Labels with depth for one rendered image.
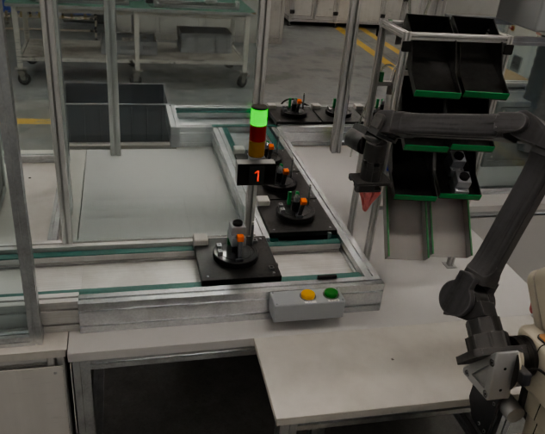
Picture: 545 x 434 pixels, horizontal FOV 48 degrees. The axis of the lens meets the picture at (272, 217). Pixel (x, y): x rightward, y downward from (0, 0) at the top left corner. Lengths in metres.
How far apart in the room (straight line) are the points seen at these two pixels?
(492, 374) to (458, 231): 0.85
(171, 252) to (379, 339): 0.70
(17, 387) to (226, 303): 0.61
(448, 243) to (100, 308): 1.10
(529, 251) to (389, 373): 1.48
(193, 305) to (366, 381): 0.52
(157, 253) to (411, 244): 0.81
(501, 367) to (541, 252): 1.83
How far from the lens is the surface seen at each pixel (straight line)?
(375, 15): 11.20
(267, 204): 2.20
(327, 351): 1.74
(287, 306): 1.72
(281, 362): 1.69
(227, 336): 1.75
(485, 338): 1.31
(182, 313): 1.76
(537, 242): 3.04
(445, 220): 2.06
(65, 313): 1.76
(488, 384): 1.32
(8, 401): 1.88
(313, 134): 3.08
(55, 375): 1.80
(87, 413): 1.89
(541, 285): 1.37
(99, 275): 1.91
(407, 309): 1.97
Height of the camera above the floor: 1.98
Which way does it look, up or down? 28 degrees down
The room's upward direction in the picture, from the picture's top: 5 degrees clockwise
